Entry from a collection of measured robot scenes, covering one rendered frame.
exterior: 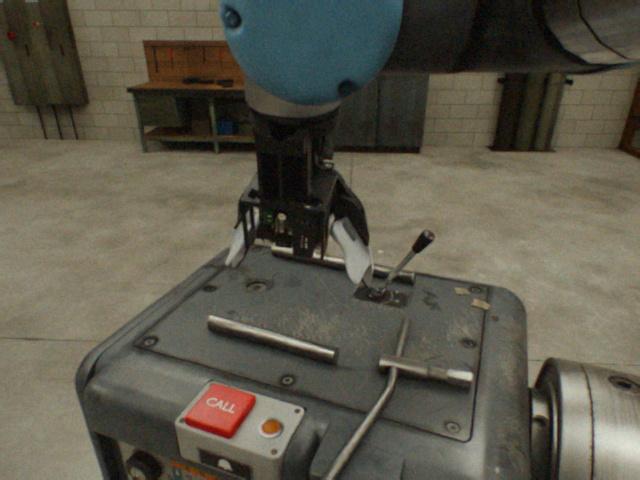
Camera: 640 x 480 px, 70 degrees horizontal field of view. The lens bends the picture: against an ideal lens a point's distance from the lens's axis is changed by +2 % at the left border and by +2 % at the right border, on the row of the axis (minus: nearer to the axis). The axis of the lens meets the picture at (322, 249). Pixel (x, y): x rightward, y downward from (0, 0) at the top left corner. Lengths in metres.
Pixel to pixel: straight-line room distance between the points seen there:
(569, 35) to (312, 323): 0.56
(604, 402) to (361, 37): 0.59
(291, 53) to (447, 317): 0.59
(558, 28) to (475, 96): 6.99
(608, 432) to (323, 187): 0.46
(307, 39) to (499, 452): 0.47
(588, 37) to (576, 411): 0.53
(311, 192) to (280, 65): 0.19
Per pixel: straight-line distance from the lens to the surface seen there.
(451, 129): 7.23
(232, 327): 0.67
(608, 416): 0.69
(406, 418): 0.57
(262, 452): 0.53
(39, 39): 7.98
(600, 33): 0.21
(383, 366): 0.61
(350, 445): 0.52
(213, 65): 7.20
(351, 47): 0.20
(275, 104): 0.34
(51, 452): 2.45
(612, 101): 7.89
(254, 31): 0.20
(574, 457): 0.66
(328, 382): 0.60
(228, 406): 0.57
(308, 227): 0.37
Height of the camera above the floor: 1.66
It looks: 27 degrees down
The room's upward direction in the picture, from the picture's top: straight up
